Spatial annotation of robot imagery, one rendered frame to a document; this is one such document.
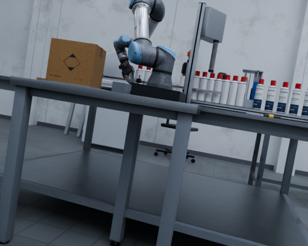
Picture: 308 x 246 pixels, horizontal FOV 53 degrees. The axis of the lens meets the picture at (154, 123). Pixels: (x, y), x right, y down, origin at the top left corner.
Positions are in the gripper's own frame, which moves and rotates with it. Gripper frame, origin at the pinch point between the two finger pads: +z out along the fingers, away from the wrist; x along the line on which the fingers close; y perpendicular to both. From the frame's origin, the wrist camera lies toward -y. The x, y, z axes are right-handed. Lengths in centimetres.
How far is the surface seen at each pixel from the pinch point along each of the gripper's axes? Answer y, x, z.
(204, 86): -2, -49, 23
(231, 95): -2, -64, 35
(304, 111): -2, -102, 61
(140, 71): -1.4, -9.9, -4.8
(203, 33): -17, -61, -7
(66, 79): -43, 26, -8
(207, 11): -17, -69, -19
